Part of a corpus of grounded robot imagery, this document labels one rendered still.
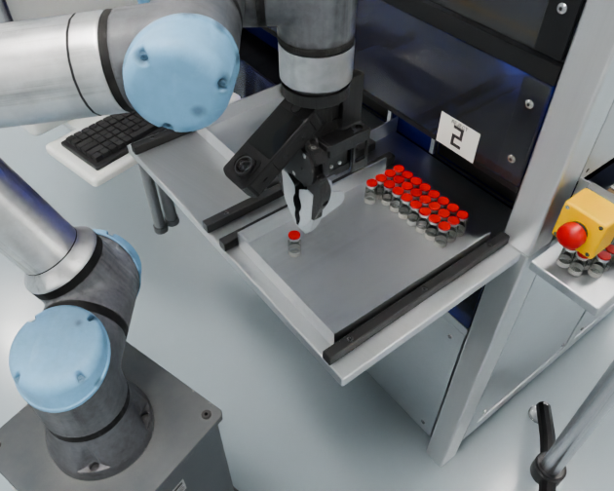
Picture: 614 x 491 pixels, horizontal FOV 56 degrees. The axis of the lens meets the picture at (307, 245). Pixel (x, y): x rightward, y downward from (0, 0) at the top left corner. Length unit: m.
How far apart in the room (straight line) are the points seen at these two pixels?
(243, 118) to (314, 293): 0.51
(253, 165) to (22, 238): 0.32
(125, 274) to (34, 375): 0.19
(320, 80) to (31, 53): 0.25
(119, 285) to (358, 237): 0.42
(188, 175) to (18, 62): 0.73
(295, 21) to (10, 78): 0.24
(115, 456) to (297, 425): 0.97
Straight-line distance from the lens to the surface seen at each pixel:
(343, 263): 0.97
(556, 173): 0.93
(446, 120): 1.03
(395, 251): 0.99
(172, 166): 1.19
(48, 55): 0.46
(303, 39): 0.55
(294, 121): 0.61
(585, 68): 0.85
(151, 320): 2.05
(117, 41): 0.44
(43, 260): 0.80
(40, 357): 0.77
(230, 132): 1.26
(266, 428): 1.78
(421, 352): 1.46
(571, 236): 0.92
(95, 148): 1.37
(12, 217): 0.77
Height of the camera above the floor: 1.60
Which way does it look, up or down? 47 degrees down
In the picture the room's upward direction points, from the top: straight up
